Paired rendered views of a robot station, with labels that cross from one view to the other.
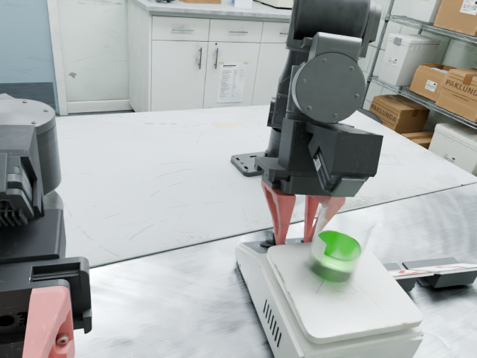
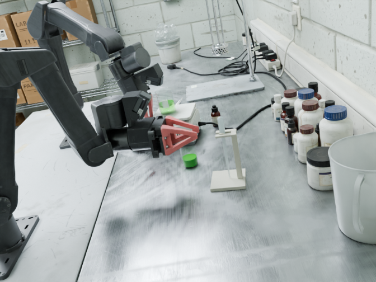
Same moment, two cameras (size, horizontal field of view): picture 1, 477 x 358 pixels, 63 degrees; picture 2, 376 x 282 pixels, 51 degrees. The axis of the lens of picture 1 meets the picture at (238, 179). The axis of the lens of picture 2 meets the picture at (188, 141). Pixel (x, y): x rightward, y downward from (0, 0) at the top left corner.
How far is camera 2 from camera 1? 0.86 m
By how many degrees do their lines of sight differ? 50
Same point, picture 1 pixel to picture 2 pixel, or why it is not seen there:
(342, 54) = (139, 47)
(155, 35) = not seen: outside the picture
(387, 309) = (188, 106)
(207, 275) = (135, 156)
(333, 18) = (116, 43)
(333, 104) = (146, 60)
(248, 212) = not seen: hidden behind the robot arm
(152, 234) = (99, 169)
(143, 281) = (126, 170)
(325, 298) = (178, 114)
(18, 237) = (144, 121)
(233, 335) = not seen: hidden behind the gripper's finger
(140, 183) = (55, 174)
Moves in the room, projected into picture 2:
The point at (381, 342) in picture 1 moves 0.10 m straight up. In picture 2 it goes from (194, 114) to (188, 82)
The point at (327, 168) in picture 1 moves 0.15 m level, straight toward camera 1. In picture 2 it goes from (156, 78) to (195, 81)
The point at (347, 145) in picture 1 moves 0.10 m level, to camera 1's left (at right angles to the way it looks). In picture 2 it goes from (155, 68) to (135, 80)
